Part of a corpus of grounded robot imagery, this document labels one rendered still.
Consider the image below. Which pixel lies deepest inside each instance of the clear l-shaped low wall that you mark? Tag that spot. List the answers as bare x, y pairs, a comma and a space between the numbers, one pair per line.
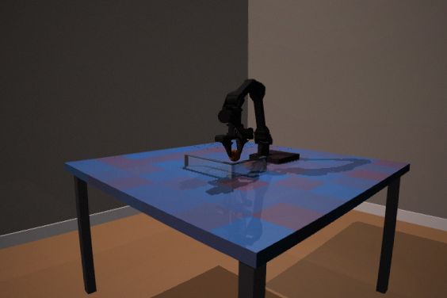
225, 170

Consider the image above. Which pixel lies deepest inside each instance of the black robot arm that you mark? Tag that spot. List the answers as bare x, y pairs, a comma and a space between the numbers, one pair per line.
231, 112

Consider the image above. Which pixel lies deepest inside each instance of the dark orange ball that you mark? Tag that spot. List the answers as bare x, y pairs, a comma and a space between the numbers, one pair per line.
235, 156

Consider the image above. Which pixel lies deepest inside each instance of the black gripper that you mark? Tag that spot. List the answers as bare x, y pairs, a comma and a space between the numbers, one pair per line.
226, 139

